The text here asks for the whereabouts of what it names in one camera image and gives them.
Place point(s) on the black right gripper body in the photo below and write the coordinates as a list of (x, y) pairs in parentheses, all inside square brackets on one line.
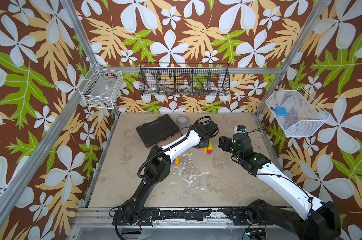
[(226, 144)]

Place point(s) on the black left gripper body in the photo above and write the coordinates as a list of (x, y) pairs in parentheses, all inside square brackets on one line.
[(202, 145)]

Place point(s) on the orange wood block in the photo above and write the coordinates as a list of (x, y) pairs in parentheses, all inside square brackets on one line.
[(176, 161)]

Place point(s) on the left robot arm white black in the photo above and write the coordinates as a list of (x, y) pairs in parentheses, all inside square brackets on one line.
[(157, 167)]

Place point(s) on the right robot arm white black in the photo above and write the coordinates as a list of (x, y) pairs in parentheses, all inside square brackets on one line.
[(312, 218)]

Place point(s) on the white tape roll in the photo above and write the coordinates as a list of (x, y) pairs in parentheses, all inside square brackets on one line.
[(184, 88)]

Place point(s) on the blue object in basket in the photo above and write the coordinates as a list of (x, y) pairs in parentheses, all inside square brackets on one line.
[(281, 111)]

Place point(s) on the black plastic tool case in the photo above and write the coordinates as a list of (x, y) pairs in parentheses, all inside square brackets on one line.
[(157, 131)]

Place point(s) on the black wire basket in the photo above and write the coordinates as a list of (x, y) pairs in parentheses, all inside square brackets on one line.
[(205, 79)]

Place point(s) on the white wire basket right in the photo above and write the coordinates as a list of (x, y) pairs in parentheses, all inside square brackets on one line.
[(305, 115)]

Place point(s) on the white wire basket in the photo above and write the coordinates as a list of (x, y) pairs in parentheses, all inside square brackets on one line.
[(100, 88), (305, 115)]

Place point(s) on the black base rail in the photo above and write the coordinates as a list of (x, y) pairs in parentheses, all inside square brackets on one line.
[(237, 216)]

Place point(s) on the white wire basket left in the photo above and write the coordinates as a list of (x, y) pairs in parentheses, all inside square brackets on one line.
[(100, 88)]

